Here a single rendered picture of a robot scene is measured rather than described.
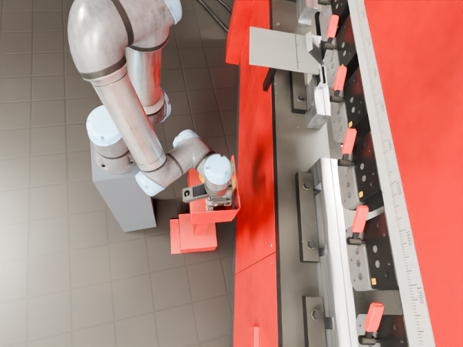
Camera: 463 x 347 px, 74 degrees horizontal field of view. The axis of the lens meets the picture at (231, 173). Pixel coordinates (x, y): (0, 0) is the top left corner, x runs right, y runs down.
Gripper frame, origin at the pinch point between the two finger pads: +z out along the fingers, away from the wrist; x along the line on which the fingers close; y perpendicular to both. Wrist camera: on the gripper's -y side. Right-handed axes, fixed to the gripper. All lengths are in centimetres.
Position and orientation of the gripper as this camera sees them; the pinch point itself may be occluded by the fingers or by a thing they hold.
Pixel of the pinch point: (208, 205)
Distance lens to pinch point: 115.6
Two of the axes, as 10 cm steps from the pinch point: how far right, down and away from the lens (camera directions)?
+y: 9.9, -0.7, 1.3
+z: -0.9, 3.9, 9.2
